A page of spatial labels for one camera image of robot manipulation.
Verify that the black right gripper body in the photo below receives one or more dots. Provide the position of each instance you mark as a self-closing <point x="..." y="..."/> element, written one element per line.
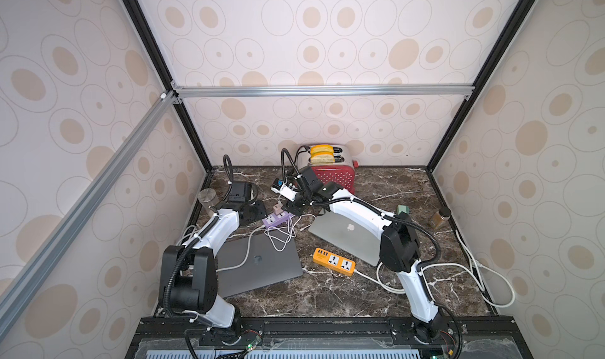
<point x="297" y="203"/>

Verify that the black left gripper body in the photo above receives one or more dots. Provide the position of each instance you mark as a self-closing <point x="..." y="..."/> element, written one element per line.
<point x="256" y="211"/>

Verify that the green charger plug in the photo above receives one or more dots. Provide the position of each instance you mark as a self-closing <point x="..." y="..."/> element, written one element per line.
<point x="403" y="209"/>

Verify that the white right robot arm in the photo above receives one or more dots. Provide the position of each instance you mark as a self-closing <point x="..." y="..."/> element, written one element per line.
<point x="405" y="247"/>

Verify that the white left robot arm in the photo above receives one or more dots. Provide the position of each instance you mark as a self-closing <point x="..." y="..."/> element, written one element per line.
<point x="188" y="285"/>

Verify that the beige charger plug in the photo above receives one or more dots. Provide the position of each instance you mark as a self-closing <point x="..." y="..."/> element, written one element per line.
<point x="278" y="209"/>

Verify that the silver apple laptop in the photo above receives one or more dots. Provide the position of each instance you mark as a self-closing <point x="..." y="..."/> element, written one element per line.
<point x="358" y="234"/>

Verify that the dark grey laptop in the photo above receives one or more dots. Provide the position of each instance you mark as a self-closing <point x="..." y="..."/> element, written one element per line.
<point x="249" y="264"/>

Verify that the clear glass jar with powder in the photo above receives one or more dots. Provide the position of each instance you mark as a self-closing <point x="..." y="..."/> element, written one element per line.
<point x="208" y="199"/>

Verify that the yellow toast slice front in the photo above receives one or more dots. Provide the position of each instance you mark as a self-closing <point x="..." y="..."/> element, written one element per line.
<point x="322" y="159"/>

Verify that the yellow toast slice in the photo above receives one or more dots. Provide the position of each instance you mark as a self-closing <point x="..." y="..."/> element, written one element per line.
<point x="322" y="159"/>
<point x="321" y="150"/>

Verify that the red polka dot toaster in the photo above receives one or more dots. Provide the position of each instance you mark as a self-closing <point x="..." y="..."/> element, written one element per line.
<point x="342" y="172"/>

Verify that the purple power strip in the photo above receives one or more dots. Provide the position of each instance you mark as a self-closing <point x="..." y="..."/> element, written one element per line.
<point x="275" y="220"/>

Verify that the yellow toast slice back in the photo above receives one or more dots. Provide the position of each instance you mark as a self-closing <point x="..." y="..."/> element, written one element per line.
<point x="321" y="150"/>

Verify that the orange power strip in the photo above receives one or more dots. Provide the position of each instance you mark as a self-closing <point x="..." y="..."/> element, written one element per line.
<point x="334" y="262"/>

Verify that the horizontal aluminium bar back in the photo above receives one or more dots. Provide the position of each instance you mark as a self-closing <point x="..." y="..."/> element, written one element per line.
<point x="325" y="91"/>

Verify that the amber spice jar black lid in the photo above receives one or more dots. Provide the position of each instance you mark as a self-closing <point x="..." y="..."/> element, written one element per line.
<point x="441" y="216"/>

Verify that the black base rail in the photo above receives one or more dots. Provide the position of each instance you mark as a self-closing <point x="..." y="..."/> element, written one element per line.
<point x="331" y="337"/>

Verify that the black corner frame post left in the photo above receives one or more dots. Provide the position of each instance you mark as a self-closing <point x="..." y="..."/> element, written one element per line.
<point x="152" y="49"/>

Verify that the black corner frame post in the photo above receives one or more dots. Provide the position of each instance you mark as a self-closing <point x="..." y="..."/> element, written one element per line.
<point x="502" y="44"/>
<point x="152" y="49"/>

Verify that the black corner frame post right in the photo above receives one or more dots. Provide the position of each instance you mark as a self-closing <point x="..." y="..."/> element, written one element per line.
<point x="502" y="44"/>

